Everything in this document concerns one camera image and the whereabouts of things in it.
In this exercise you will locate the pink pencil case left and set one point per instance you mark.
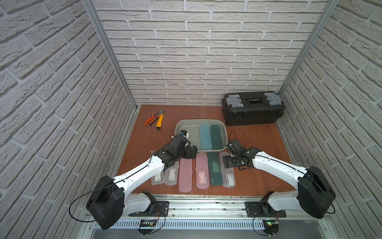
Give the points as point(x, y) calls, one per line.
point(185, 175)

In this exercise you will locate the right controller board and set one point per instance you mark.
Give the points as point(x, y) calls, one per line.
point(271, 227)

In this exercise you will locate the controller board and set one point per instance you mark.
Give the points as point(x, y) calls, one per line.
point(146, 227)
point(271, 227)

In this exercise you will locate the left controller board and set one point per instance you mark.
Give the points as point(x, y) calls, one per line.
point(146, 227)

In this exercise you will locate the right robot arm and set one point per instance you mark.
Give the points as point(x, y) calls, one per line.
point(312, 192)

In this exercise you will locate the dark green pencil case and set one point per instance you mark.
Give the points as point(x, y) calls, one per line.
point(216, 139)
point(215, 169)

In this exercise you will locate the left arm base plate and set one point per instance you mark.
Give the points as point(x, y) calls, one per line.
point(154, 209)

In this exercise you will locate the orange handled pliers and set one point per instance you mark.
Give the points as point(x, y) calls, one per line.
point(153, 118)

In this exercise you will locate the black plastic toolbox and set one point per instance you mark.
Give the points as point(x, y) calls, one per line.
point(252, 108)

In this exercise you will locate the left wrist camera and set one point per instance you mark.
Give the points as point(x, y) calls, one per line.
point(184, 133)

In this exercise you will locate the pink pencil case with label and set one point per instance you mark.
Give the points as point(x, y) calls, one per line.
point(202, 171)

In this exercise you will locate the yellow handled cutter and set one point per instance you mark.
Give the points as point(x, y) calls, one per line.
point(160, 119)

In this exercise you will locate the clear pencil case with label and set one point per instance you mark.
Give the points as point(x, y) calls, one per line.
point(228, 176)

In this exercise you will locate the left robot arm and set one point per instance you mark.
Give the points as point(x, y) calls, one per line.
point(112, 196)

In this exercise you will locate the blue pencil case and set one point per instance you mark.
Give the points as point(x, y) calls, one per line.
point(205, 137)

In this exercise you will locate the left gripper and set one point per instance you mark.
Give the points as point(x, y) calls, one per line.
point(189, 151)

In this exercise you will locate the grey plastic storage tray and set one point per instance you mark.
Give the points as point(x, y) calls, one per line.
point(192, 126)

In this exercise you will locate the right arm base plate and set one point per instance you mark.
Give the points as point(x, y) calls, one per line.
point(261, 209)

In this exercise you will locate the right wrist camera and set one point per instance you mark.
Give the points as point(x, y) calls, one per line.
point(236, 148)

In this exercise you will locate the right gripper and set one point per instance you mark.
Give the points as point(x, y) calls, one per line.
point(227, 162)

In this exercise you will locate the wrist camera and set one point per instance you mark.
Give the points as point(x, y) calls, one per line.
point(184, 133)
point(236, 148)

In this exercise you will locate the clear rounded pencil case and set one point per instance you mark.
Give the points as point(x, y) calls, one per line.
point(171, 175)

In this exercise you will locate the aluminium mounting rail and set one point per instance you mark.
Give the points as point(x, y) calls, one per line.
point(209, 207)

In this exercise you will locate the clear rectangular pencil case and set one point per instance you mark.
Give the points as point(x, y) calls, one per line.
point(157, 179)

